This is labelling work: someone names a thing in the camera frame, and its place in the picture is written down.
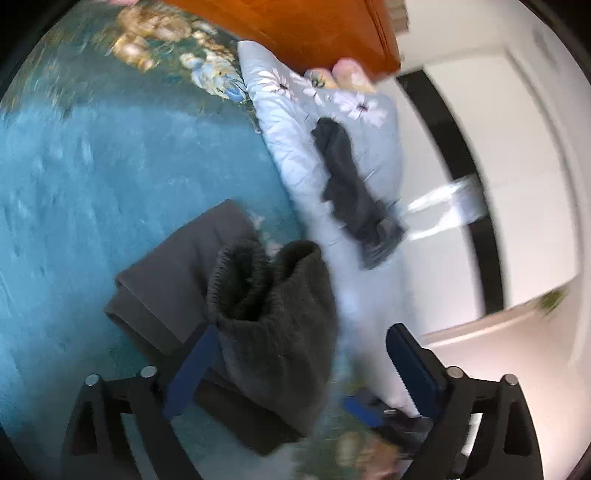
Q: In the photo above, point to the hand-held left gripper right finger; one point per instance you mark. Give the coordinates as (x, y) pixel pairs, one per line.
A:
(411, 364)

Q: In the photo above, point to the teal floral bedsheet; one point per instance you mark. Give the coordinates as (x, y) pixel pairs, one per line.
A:
(92, 184)

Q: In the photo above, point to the dark grey garment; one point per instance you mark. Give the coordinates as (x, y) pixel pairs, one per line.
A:
(341, 175)

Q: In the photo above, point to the pink floral pillow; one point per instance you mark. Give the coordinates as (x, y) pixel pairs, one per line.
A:
(351, 74)

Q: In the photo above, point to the orange wooden headboard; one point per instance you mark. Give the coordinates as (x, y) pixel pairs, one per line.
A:
(300, 27)

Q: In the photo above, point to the grey ribbed garment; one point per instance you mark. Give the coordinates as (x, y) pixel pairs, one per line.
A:
(381, 240)

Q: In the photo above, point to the green leafy object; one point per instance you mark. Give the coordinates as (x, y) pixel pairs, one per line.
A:
(553, 302)

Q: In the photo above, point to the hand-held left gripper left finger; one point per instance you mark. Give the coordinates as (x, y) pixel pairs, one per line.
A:
(194, 364)

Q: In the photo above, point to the white glossy wardrobe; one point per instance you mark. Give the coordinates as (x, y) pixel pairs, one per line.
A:
(521, 161)

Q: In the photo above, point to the light blue floral duvet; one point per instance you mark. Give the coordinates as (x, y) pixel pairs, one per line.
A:
(295, 152)

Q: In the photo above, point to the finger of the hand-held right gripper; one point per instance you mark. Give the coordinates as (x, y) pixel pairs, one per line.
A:
(362, 410)

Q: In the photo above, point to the grey fleece pants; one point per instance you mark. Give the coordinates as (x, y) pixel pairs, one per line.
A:
(258, 323)

